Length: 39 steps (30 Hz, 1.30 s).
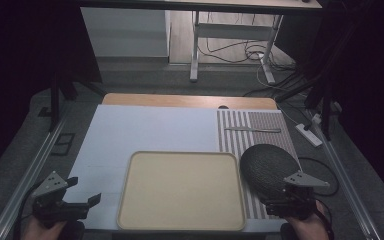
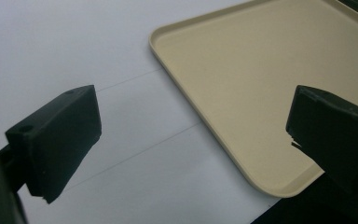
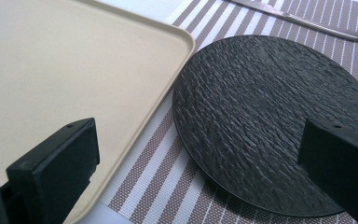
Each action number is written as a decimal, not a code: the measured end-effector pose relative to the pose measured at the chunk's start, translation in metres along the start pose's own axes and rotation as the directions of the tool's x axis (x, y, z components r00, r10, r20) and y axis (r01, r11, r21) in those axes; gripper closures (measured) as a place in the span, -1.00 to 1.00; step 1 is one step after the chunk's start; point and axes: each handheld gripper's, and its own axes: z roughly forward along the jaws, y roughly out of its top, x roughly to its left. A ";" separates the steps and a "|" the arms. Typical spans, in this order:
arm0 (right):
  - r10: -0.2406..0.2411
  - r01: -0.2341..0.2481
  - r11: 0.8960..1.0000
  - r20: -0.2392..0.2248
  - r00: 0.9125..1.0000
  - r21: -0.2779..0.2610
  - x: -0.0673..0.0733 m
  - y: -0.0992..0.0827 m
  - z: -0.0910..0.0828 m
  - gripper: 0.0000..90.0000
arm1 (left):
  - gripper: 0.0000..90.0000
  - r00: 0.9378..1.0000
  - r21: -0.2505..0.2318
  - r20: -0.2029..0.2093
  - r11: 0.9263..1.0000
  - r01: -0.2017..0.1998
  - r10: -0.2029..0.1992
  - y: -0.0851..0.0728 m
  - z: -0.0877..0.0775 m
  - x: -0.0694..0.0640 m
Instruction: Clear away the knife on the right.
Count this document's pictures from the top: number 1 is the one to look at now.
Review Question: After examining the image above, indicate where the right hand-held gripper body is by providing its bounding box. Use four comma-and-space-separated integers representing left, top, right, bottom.
269, 171, 331, 222

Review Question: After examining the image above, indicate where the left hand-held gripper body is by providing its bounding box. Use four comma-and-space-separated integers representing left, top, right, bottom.
30, 170, 91, 230

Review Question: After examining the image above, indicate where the dark round woven placemat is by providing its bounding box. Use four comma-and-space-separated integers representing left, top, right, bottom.
239, 143, 303, 205

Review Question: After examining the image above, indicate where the person's right hand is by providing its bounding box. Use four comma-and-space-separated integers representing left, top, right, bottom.
284, 199, 328, 240

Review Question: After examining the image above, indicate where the person's left hand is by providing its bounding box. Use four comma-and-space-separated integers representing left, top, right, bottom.
21, 215, 68, 240

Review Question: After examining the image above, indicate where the white power strip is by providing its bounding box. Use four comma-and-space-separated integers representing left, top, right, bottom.
294, 122, 324, 148

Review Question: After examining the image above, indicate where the striped rectangular placemat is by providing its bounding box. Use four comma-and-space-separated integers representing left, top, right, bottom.
216, 109, 303, 221

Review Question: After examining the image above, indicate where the silver table knife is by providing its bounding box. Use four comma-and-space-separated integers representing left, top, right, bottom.
223, 126, 282, 134

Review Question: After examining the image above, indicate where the white table sheet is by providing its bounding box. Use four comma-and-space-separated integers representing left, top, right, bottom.
62, 104, 288, 233

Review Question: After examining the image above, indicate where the beige tray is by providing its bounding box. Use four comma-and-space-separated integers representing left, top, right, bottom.
116, 150, 247, 232

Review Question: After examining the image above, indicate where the black metal stand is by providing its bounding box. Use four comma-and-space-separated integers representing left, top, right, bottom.
48, 49, 108, 133
274, 19, 354, 141

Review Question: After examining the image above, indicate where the wooden table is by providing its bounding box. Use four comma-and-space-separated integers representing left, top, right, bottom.
101, 92, 278, 111

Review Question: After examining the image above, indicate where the white cabinet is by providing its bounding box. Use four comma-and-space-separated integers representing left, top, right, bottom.
80, 7, 171, 59

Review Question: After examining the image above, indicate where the white-legged desk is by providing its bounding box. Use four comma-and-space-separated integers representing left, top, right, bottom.
78, 0, 324, 85

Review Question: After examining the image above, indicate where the aluminium rail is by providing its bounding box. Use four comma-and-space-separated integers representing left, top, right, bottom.
0, 109, 73, 240
308, 111, 383, 240

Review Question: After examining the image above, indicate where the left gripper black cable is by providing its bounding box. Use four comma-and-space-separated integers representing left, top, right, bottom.
12, 181, 46, 240

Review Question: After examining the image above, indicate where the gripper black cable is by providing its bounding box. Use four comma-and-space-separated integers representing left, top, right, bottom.
314, 198, 336, 240
12, 181, 46, 240

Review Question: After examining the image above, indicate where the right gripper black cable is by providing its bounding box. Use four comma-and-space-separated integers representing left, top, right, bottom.
314, 198, 336, 240

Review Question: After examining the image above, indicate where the black cable loop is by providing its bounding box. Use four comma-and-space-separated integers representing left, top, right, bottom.
297, 156, 341, 198

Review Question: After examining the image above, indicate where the tangle of floor cables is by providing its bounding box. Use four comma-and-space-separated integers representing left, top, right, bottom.
197, 36, 298, 73

